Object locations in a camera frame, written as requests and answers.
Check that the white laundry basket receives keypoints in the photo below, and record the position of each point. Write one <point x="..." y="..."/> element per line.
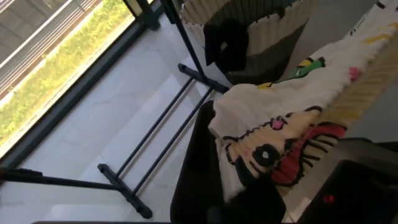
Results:
<point x="273" y="34"/>

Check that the black clothes rack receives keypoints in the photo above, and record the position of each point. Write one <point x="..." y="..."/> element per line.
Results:
<point x="124" y="191"/>

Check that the cream printed garment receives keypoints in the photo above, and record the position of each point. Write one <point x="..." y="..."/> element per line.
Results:
<point x="280" y="102"/>

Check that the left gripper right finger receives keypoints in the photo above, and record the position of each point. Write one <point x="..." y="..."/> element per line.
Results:
<point x="258" y="205"/>

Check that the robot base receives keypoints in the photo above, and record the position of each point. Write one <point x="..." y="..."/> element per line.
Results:
<point x="357" y="193"/>

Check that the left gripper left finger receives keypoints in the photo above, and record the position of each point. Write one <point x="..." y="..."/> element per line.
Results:
<point x="192" y="193"/>

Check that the black garment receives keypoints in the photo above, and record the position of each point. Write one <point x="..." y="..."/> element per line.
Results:
<point x="230" y="46"/>

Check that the window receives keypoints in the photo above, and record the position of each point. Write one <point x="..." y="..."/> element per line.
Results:
<point x="46" y="62"/>

